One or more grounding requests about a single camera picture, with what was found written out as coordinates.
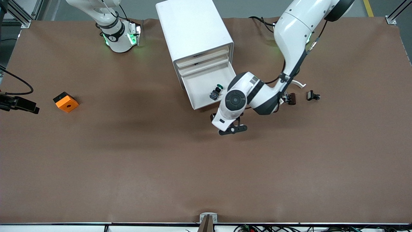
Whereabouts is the green push button switch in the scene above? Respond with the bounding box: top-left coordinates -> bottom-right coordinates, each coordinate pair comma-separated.
209,84 -> 225,101

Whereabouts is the white cabinet drawer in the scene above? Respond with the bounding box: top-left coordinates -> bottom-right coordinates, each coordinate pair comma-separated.
176,46 -> 230,69
178,55 -> 231,77
181,61 -> 239,111

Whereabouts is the white drawer cabinet shell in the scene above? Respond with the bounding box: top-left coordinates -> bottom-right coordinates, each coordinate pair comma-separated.
156,0 -> 234,91

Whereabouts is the orange block with hole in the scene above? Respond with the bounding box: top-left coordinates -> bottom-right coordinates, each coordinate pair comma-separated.
53,92 -> 80,113

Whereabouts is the brown table mat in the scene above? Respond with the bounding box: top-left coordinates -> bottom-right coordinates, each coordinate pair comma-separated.
0,17 -> 412,224

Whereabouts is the aluminium frame post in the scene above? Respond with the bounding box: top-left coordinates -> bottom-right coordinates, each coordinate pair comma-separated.
386,0 -> 412,25
6,0 -> 33,29

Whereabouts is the black left base cable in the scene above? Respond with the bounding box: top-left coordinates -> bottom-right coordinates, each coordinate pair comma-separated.
248,15 -> 277,33

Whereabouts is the black base cable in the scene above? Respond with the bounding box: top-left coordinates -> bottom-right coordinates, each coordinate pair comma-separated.
109,0 -> 129,20
248,15 -> 277,33

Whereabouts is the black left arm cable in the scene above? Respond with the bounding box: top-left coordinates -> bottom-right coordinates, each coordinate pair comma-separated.
264,19 -> 329,85

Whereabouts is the black right base cable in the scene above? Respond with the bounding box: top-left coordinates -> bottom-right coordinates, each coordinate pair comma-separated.
109,0 -> 129,20

